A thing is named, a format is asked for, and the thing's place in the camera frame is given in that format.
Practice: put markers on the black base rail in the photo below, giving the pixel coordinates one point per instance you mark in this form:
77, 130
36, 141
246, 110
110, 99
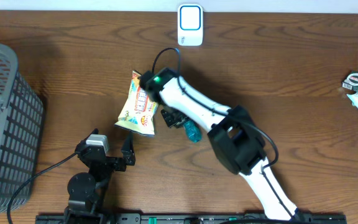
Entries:
136, 218

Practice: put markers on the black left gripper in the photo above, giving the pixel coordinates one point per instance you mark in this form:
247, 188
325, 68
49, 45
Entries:
119, 165

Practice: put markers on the yellow snack bag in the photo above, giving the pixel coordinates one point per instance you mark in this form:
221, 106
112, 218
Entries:
138, 111

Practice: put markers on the teal mouthwash bottle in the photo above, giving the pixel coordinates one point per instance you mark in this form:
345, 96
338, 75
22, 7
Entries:
192, 131

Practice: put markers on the grey plastic mesh basket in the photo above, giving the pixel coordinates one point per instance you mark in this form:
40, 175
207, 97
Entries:
21, 122

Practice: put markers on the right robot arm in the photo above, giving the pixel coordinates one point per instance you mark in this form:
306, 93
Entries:
237, 142

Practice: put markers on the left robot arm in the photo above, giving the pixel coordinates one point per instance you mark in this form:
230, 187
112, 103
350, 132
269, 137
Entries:
87, 189

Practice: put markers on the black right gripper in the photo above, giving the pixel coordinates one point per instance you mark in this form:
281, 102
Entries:
171, 122

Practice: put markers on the white barcode scanner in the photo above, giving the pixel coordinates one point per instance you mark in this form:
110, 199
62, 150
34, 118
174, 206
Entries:
190, 25

